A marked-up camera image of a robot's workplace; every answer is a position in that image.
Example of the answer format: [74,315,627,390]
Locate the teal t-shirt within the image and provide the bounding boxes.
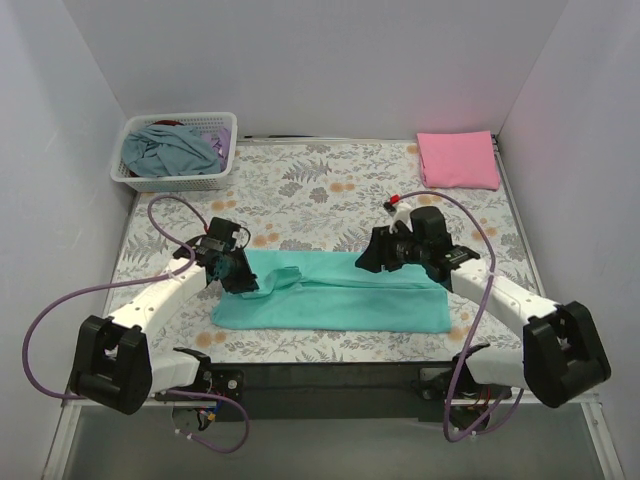
[211,250,452,334]

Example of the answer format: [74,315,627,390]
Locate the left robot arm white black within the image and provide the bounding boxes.
[70,217,258,414]

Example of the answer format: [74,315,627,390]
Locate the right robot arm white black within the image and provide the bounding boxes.
[355,200,611,408]

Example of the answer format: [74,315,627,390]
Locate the floral patterned table mat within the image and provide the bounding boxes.
[115,141,542,363]

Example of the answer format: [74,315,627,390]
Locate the folded pink t-shirt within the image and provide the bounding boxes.
[417,131,500,191]

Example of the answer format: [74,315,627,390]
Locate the white plastic laundry basket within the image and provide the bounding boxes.
[111,112,238,193]

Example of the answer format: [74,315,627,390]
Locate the lilac t-shirt in basket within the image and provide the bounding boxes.
[199,127,231,173]

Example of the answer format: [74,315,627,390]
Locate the grey-blue t-shirt in basket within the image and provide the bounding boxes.
[120,126,220,178]

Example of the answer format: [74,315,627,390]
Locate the dark red garment in basket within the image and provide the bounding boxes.
[150,120,184,128]

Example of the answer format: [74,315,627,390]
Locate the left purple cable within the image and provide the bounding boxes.
[21,194,251,454]

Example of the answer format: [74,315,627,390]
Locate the purple cable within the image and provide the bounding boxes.
[21,194,251,454]
[384,190,526,444]

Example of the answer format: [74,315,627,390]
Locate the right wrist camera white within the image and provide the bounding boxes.
[384,195,414,234]

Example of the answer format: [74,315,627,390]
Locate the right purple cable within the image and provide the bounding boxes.
[384,190,526,444]

